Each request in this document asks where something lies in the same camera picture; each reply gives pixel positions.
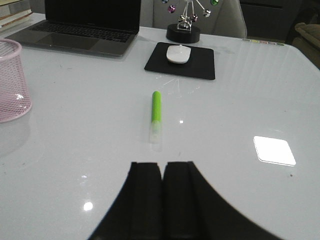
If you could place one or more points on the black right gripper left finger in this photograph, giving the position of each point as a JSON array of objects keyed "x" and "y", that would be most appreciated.
[{"x": 137, "y": 211}]

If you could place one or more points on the black mouse pad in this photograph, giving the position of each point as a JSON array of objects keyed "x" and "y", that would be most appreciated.
[{"x": 201, "y": 63}]

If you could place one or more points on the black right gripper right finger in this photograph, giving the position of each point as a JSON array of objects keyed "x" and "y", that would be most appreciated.
[{"x": 193, "y": 210}]

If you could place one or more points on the bottom book of stack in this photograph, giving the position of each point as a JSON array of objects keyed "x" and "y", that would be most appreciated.
[{"x": 13, "y": 12}]

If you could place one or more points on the grey laptop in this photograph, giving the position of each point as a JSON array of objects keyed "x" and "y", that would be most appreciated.
[{"x": 95, "y": 27}]

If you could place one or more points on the green highlighter pen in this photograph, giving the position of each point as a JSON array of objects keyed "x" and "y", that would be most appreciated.
[{"x": 155, "y": 133}]

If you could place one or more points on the white computer mouse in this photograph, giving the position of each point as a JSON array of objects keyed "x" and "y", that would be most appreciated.
[{"x": 178, "y": 54}]

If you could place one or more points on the olive cushion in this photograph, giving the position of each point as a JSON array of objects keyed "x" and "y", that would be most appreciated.
[{"x": 308, "y": 41}]

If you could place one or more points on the pink mesh pen holder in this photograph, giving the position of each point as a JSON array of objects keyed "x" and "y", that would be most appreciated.
[{"x": 15, "y": 100}]

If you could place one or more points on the ferris wheel desk toy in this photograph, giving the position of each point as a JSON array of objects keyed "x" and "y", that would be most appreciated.
[{"x": 183, "y": 30}]

